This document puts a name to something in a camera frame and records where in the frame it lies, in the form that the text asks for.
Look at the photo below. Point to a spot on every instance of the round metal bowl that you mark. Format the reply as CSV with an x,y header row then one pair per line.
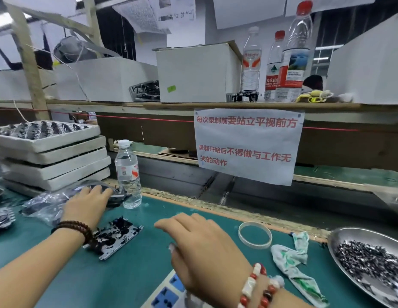
x,y
343,235

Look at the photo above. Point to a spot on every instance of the white box green sticker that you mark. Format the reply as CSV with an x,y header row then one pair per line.
x,y
196,73

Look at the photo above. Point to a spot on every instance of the black conveyor belt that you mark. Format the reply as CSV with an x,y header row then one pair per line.
x,y
263,202

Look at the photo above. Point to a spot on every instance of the stack of white trays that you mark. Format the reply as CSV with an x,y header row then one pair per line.
x,y
51,163

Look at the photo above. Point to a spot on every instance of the person's left forearm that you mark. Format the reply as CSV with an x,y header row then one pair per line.
x,y
32,272

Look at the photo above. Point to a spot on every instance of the grey round fan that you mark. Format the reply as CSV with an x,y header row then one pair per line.
x,y
71,49

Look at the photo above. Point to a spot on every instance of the wooden post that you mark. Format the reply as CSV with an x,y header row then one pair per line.
x,y
29,67
93,25

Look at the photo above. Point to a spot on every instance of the clear plastic bag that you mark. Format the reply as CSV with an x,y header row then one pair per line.
x,y
45,205

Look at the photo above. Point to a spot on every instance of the pile of small metal parts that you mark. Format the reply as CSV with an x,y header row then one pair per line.
x,y
372,263

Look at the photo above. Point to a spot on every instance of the person's left hand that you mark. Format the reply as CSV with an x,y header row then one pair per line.
x,y
87,205

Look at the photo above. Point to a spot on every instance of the white cardboard box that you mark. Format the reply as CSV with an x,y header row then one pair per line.
x,y
16,85
103,79

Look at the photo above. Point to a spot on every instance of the white blue power strip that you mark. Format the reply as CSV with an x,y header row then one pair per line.
x,y
164,295

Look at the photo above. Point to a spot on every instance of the slanted wooden brace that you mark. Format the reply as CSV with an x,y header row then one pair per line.
x,y
58,21

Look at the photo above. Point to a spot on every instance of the metal deck chassis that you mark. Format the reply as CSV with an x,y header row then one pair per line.
x,y
115,237

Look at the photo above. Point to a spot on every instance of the cluster of black wheels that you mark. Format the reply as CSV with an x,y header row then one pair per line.
x,y
38,130

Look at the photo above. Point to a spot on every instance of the white green-stained cloth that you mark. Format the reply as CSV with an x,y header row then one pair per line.
x,y
292,263

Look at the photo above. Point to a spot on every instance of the white paper sign red text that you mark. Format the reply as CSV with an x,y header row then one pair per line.
x,y
250,147

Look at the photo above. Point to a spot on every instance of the dark metal device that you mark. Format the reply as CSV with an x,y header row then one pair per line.
x,y
245,96

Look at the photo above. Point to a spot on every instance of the bottle with orange label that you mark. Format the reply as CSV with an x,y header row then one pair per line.
x,y
294,61

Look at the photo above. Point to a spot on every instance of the black window grille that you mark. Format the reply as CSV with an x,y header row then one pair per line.
x,y
115,35

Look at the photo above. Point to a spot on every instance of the brown cardboard panel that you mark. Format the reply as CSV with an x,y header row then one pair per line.
x,y
353,147

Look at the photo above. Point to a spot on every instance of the dark flat tray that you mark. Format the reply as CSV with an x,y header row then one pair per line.
x,y
178,152

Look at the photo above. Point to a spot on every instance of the person's right hand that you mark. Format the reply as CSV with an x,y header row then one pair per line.
x,y
208,256

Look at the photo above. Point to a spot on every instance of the person's right forearm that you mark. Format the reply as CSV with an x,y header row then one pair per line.
x,y
285,301

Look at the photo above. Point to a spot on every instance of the wooden shelf beam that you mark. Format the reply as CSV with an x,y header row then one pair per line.
x,y
353,113

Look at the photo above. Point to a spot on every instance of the yellow plastic object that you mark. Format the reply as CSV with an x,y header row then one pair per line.
x,y
314,96

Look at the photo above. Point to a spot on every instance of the clear plastic bottle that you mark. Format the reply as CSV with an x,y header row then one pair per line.
x,y
128,176
251,64

